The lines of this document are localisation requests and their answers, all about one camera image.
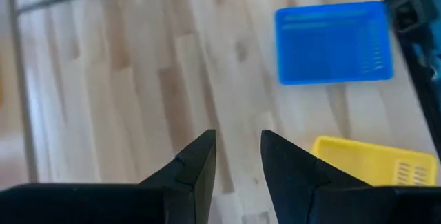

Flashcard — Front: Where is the yellow plastic slotted basket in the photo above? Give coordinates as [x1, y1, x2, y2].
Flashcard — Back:
[309, 135, 440, 187]

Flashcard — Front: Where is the blue plastic slotted basket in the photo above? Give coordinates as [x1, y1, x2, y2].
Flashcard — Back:
[274, 0, 394, 86]

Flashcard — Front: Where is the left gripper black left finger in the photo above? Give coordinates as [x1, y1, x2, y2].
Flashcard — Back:
[0, 129, 217, 224]

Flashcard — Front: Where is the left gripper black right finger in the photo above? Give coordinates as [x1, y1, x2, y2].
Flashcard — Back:
[260, 129, 441, 224]

